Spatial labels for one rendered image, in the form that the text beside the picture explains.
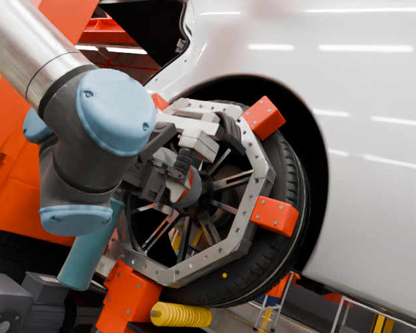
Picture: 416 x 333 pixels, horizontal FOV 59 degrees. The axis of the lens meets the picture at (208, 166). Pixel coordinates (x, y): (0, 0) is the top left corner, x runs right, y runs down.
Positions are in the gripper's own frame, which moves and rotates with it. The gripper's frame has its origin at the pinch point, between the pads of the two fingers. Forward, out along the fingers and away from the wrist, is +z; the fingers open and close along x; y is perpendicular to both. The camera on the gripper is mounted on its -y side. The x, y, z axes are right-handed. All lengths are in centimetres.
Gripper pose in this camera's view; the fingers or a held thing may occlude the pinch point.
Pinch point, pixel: (181, 181)
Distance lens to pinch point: 83.9
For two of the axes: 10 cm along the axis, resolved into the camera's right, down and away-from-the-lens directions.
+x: 8.0, 2.1, -5.7
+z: 4.7, 3.6, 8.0
